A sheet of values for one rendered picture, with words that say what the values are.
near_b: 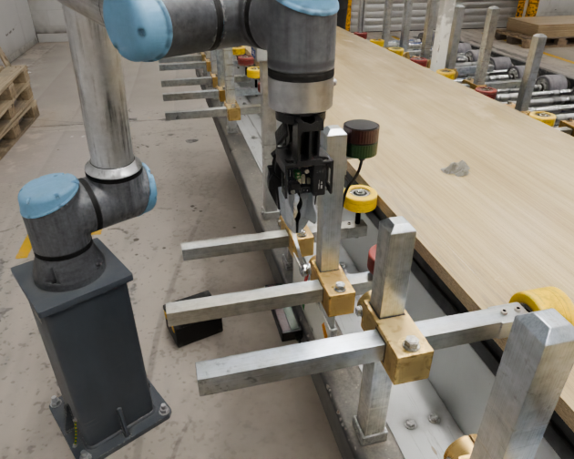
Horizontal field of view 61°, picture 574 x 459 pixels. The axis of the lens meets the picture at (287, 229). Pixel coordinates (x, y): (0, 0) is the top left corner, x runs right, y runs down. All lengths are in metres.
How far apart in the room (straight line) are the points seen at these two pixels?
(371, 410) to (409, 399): 0.25
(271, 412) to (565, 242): 1.13
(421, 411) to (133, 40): 0.82
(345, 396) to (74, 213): 0.82
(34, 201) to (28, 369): 0.97
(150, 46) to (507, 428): 0.55
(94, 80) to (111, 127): 0.12
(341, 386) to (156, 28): 0.67
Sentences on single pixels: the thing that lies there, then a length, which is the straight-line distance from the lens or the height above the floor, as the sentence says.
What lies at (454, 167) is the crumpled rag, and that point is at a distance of 1.31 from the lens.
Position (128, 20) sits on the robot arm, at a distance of 0.66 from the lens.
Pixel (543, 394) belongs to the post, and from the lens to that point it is 0.45.
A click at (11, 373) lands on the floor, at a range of 2.17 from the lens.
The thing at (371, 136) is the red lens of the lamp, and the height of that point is 1.14.
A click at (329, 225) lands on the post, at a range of 0.87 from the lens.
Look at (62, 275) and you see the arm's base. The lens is 1.42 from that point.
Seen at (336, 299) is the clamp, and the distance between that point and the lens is 0.88.
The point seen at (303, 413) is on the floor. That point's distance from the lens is 1.80.
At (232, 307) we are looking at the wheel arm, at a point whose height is 0.85.
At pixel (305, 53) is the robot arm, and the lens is 0.64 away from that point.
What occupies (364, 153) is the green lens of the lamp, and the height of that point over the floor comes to 1.11.
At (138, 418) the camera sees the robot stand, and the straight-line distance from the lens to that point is 1.81.
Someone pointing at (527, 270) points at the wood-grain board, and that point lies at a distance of 0.97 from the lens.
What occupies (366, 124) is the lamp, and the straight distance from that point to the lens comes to 0.83.
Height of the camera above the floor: 1.41
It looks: 31 degrees down
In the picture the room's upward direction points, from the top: straight up
